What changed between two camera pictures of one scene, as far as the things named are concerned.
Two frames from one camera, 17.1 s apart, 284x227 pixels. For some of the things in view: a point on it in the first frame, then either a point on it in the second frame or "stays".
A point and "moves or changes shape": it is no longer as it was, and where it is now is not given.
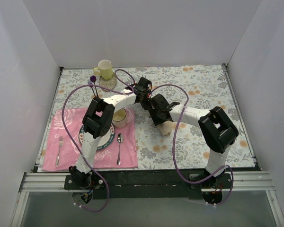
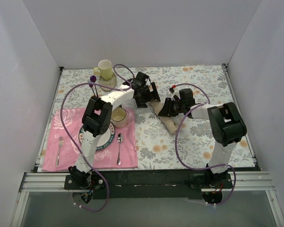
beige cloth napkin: x=165 y=127 moves or changes shape
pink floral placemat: x=61 y=153 stays
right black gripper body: x=157 y=117 → x=171 y=108
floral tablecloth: x=177 y=145 stays
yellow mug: x=104 y=69 stays
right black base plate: x=218 y=181 stays
